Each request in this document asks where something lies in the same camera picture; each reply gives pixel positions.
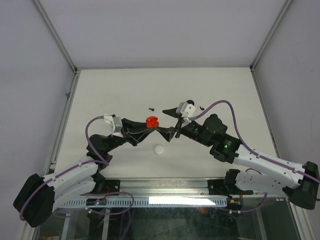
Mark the right aluminium frame post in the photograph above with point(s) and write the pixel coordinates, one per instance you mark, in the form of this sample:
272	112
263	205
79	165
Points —
275	25

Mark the slotted cable duct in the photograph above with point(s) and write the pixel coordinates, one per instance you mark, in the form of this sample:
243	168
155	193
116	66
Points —
144	202

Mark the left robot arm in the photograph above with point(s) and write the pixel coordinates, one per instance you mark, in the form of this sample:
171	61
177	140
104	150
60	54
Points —
42	195

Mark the left aluminium frame post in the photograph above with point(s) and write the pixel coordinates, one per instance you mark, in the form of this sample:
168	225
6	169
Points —
53	33

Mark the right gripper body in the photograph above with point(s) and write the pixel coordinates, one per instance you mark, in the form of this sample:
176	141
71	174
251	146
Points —
192	130

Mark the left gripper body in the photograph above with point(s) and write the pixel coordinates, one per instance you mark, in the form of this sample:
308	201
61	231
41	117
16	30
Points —
126	137

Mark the aluminium frame post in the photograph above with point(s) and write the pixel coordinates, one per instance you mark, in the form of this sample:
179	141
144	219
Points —
53	33
275	25

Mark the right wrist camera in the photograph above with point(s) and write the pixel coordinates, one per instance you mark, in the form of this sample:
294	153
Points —
185	111

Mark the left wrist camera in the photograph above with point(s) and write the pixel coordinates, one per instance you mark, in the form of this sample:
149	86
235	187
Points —
115	124

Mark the white earbud charging case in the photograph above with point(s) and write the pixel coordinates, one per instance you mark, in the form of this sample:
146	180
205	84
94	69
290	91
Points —
159	150

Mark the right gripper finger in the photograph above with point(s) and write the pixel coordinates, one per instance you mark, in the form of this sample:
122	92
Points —
171	112
166	132

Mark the aluminium mounting rail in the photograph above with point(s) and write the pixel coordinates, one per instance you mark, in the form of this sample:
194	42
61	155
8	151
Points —
162	186

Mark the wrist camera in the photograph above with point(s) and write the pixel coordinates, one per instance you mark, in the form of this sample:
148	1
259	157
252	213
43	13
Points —
115	124
185	111

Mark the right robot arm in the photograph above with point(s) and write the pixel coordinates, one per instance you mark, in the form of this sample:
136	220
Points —
297	182

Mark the red earbud charging case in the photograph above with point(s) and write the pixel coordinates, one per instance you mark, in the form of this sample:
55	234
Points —
152	122

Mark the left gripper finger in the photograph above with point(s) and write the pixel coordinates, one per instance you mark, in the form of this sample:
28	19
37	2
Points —
133	125
141	135

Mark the black earbud charging case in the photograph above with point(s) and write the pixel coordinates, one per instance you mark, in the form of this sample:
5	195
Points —
190	102

